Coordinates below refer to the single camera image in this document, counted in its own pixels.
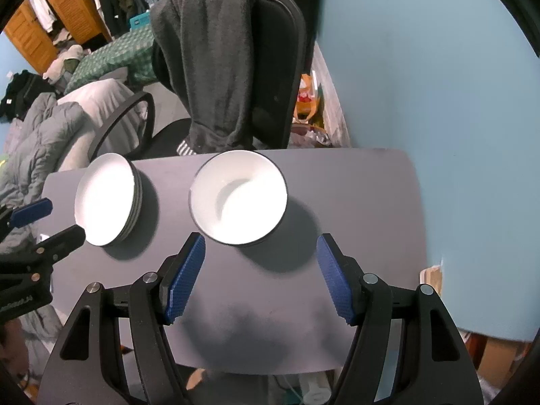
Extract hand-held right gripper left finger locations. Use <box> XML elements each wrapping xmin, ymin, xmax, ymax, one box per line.
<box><xmin>37</xmin><ymin>232</ymin><xmax>207</xmax><ymax>405</ymax></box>

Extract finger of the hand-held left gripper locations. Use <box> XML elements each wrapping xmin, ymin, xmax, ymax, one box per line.
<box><xmin>0</xmin><ymin>197</ymin><xmax>54</xmax><ymax>237</ymax></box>
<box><xmin>0</xmin><ymin>225</ymin><xmax>86</xmax><ymax>284</ymax></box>

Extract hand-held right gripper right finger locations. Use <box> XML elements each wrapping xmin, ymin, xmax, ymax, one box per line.
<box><xmin>316</xmin><ymin>233</ymin><xmax>484</xmax><ymax>405</ymax></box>

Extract white plate with dark rim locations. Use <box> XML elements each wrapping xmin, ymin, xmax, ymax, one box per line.
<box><xmin>75</xmin><ymin>153</ymin><xmax>138</xmax><ymax>246</ymax></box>
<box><xmin>105</xmin><ymin>169</ymin><xmax>141</xmax><ymax>246</ymax></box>
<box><xmin>114</xmin><ymin>173</ymin><xmax>143</xmax><ymax>243</ymax></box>
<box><xmin>97</xmin><ymin>164</ymin><xmax>139</xmax><ymax>247</ymax></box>

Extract white bowl with grey outside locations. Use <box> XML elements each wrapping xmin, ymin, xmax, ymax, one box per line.
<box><xmin>198</xmin><ymin>202</ymin><xmax>290</xmax><ymax>249</ymax></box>
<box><xmin>190</xmin><ymin>150</ymin><xmax>289</xmax><ymax>246</ymax></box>

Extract grey quilted duvet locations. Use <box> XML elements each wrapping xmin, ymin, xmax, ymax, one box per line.
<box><xmin>0</xmin><ymin>93</ymin><xmax>96</xmax><ymax>237</ymax></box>

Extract black garment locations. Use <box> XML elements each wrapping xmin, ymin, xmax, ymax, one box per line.
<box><xmin>0</xmin><ymin>72</ymin><xmax>55</xmax><ymax>123</ymax></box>

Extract beige bed sheet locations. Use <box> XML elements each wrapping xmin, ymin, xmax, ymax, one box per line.
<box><xmin>57</xmin><ymin>78</ymin><xmax>148</xmax><ymax>169</ymax></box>

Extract pile of plastic bags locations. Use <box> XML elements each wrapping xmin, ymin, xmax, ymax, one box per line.
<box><xmin>291</xmin><ymin>123</ymin><xmax>336</xmax><ymax>149</ymax></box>

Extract pile of light clothes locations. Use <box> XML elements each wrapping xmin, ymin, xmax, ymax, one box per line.
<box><xmin>42</xmin><ymin>44</ymin><xmax>85</xmax><ymax>85</ymax></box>

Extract green checkered cloth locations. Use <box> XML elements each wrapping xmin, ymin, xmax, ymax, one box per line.
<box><xmin>65</xmin><ymin>23</ymin><xmax>159</xmax><ymax>93</ymax></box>

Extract orange plastic bag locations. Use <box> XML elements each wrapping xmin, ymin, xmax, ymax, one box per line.
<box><xmin>294</xmin><ymin>74</ymin><xmax>323</xmax><ymax>125</ymax></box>

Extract white hanging shirt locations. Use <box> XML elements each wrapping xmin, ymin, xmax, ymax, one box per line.
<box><xmin>29</xmin><ymin>0</ymin><xmax>57</xmax><ymax>32</ymax></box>

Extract wooden wardrobe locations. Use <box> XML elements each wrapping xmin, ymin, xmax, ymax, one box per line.
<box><xmin>4</xmin><ymin>0</ymin><xmax>112</xmax><ymax>74</ymax></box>

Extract black office chair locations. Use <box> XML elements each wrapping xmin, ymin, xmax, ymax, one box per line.
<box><xmin>90</xmin><ymin>0</ymin><xmax>307</xmax><ymax>165</ymax></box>

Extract dark hanging clothes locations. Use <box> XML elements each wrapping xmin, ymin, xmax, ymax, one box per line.
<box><xmin>90</xmin><ymin>0</ymin><xmax>148</xmax><ymax>36</ymax></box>

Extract dark grey fleece blanket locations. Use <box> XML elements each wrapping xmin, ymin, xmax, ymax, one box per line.
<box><xmin>150</xmin><ymin>0</ymin><xmax>267</xmax><ymax>155</ymax></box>

